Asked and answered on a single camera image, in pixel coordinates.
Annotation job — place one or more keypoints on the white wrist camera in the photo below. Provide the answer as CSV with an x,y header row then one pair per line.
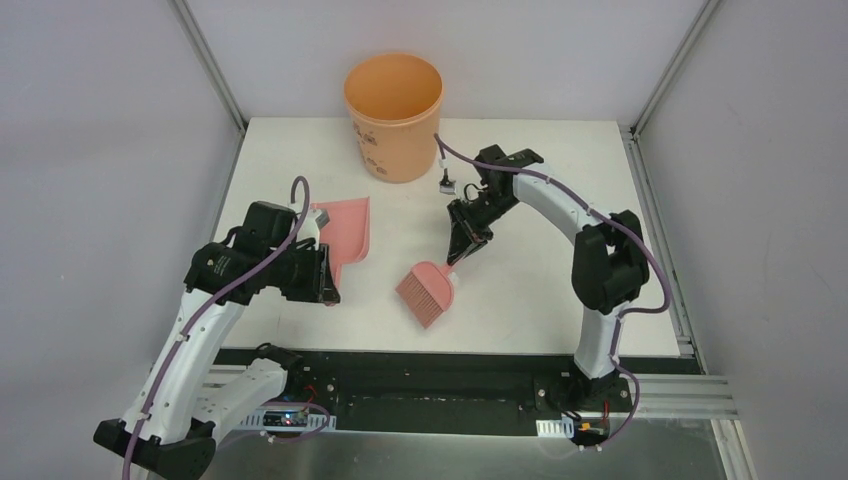
x,y
317,219
446,184

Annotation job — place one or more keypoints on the aluminium frame post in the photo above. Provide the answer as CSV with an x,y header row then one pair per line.
x,y
208,62
675,65

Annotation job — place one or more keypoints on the pink plastic dustpan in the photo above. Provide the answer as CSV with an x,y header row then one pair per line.
x,y
347,233

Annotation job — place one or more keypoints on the right controller circuit board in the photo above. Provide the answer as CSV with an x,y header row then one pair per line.
x,y
591,433

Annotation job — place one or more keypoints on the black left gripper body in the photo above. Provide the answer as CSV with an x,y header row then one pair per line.
x,y
319,273

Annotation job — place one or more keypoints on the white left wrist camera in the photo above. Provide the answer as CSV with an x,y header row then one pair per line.
x,y
317,219

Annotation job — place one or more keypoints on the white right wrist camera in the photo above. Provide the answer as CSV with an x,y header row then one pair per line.
x,y
446,184

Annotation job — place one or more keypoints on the controller circuit board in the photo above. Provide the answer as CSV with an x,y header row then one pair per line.
x,y
591,433
276,419

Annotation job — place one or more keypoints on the aluminium front rail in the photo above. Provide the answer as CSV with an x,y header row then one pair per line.
x,y
682,394

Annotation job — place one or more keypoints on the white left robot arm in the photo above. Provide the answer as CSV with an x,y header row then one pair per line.
x,y
169,429

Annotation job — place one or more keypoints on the orange plastic bucket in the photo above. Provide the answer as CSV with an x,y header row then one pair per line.
x,y
394,103

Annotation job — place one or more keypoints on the left controller circuit board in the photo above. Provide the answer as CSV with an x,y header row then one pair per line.
x,y
276,419

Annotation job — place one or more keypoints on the left aluminium frame post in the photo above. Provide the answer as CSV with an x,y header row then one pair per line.
x,y
208,62

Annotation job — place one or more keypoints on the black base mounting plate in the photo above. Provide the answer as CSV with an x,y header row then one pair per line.
x,y
232,357

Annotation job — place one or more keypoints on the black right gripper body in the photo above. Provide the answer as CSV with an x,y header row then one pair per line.
x,y
479,215

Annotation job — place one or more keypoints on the pink hand brush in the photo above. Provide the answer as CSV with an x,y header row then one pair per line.
x,y
427,290

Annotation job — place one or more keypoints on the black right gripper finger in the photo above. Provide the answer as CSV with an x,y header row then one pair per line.
x,y
468,244
457,226

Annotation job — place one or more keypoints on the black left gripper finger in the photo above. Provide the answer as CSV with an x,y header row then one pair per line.
x,y
330,295
323,258

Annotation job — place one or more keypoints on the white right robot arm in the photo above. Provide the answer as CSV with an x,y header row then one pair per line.
x,y
609,264

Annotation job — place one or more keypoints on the right aluminium frame post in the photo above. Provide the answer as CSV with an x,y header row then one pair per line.
x,y
675,65

